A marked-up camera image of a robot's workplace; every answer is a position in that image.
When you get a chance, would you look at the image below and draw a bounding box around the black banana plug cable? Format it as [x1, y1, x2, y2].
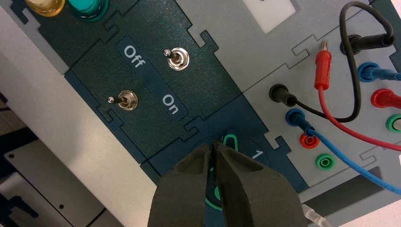
[269, 0, 396, 123]

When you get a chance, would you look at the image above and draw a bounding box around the blue banana plug cable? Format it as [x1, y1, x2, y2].
[286, 62, 401, 195]

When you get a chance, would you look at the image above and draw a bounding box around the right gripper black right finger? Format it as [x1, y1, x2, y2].
[213, 142, 309, 227]

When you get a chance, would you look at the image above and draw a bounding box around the metal toggle switch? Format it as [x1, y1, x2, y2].
[107, 90, 139, 111]
[163, 47, 190, 71]

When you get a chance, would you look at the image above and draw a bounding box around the white plug cable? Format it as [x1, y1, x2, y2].
[300, 203, 333, 227]

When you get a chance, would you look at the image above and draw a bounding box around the red banana socket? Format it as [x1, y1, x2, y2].
[299, 133, 321, 149]

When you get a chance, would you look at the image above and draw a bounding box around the dark teal pointer knob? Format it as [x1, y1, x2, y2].
[204, 134, 251, 211]

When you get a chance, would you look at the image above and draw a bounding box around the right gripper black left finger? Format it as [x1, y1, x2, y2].
[147, 144, 211, 227]

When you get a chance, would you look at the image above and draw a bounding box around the grey metal base plate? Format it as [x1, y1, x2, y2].
[3, 140, 105, 227]

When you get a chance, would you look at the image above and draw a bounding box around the green banana socket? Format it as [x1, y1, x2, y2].
[315, 153, 335, 171]
[386, 114, 401, 132]

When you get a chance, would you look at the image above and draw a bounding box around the red banana plug cable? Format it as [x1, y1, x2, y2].
[314, 41, 401, 153]

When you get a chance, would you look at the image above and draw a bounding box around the grey and blue task box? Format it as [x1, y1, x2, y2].
[4, 0, 401, 227]

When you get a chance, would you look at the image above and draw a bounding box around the yellow round push button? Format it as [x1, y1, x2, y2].
[25, 0, 66, 17]

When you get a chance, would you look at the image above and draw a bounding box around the white rectangular label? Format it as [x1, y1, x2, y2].
[243, 0, 296, 34]

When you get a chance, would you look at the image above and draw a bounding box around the teal round push button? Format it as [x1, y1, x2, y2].
[66, 0, 110, 23]

